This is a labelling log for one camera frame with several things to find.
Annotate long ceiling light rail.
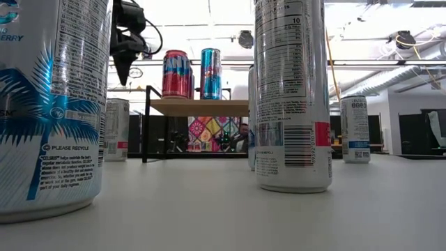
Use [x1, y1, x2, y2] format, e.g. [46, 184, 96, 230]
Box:
[109, 59, 446, 67]

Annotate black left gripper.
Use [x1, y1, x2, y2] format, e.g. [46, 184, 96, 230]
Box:
[110, 33, 149, 87]

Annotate person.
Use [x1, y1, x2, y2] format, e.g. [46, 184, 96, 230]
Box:
[230, 122, 250, 153]

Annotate white Celsius can blue palm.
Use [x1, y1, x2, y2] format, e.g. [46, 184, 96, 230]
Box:
[0, 0, 112, 224]

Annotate white Celsius can blue band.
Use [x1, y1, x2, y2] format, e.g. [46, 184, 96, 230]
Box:
[340, 95, 371, 164]

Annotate white Celsius can red patch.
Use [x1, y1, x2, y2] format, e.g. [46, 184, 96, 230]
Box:
[253, 0, 333, 194]
[103, 98, 130, 162]

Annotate colourful patterned panel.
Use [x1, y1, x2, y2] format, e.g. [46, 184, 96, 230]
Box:
[187, 116, 242, 153]

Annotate white Celsius can blue print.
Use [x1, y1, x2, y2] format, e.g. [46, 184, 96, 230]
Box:
[247, 64, 257, 172]

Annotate dark doorway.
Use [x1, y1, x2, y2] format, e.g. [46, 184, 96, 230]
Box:
[398, 108, 446, 157]
[367, 114, 383, 153]

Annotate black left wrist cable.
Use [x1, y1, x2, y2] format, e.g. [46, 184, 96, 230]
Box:
[144, 19, 164, 56]

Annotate wood shelf black metal frame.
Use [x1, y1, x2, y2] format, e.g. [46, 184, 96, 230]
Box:
[141, 85, 250, 164]

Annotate white plastic bag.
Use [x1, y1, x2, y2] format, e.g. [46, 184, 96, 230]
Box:
[427, 110, 446, 147]

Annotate silver ventilation duct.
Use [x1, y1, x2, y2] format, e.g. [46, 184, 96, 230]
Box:
[346, 41, 446, 97]

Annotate black partition panel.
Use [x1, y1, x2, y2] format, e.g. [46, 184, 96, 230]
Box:
[127, 114, 189, 158]

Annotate silver blue Red Bull can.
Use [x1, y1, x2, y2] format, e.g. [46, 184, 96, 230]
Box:
[199, 47, 222, 100]

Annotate orange hanging cord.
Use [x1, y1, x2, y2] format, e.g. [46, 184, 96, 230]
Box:
[325, 29, 341, 102]

